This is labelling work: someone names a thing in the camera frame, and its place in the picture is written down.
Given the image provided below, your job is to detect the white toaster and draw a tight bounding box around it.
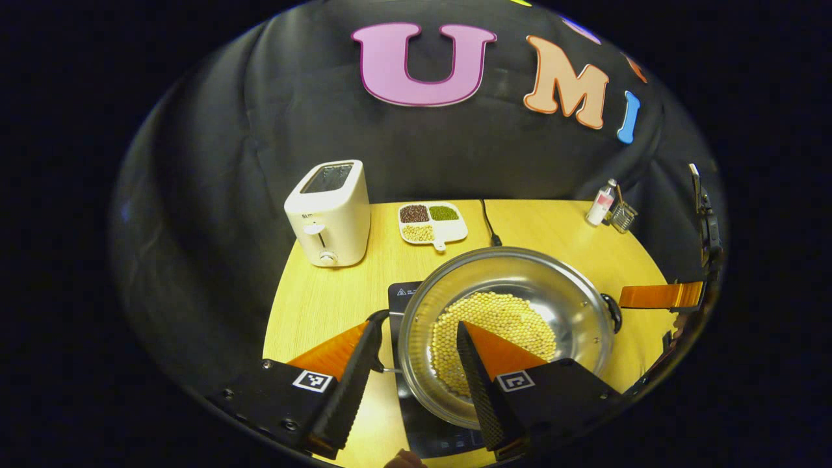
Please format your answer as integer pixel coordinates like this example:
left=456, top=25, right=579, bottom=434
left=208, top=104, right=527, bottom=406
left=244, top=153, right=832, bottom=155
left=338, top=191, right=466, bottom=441
left=284, top=160, right=371, bottom=268

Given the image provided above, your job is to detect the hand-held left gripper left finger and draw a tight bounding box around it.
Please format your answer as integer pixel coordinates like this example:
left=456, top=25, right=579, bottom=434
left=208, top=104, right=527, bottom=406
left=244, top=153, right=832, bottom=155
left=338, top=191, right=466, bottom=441
left=207, top=315, right=385, bottom=460

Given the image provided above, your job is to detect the black induction cooktop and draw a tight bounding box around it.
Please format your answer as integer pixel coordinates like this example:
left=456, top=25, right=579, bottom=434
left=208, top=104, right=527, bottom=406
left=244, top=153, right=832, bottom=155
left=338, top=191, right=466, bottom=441
left=388, top=281, right=514, bottom=459

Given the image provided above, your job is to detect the pile of soybeans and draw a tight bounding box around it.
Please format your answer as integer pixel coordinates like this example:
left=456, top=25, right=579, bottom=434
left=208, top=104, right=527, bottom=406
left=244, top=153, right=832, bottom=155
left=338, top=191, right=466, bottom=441
left=429, top=291, right=558, bottom=398

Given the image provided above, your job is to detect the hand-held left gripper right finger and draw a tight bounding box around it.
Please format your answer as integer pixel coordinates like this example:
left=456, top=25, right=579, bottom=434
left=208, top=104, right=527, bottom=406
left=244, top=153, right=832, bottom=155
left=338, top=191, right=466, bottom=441
left=455, top=320, right=623, bottom=462

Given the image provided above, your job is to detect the white divided plate of beans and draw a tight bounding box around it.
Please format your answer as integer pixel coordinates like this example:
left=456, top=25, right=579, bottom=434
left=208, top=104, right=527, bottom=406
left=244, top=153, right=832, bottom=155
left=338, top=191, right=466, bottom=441
left=398, top=201, right=469, bottom=252

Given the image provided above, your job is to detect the black power cable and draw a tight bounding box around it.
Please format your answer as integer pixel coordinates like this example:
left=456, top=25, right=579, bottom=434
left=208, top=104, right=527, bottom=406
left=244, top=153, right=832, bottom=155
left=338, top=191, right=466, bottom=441
left=480, top=199, right=502, bottom=248

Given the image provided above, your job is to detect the wire mesh holder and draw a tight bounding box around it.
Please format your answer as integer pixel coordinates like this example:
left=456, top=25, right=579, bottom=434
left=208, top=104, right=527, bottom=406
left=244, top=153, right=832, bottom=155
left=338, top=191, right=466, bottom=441
left=609, top=200, right=639, bottom=234

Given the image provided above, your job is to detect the clear bottle with pink label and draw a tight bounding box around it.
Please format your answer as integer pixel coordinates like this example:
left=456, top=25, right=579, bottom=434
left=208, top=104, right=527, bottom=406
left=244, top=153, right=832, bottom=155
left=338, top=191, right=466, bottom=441
left=586, top=179, right=618, bottom=227

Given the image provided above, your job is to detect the stainless steel pot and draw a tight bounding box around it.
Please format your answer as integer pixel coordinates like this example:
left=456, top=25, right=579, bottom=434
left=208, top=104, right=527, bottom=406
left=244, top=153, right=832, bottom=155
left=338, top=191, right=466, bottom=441
left=367, top=246, right=623, bottom=431

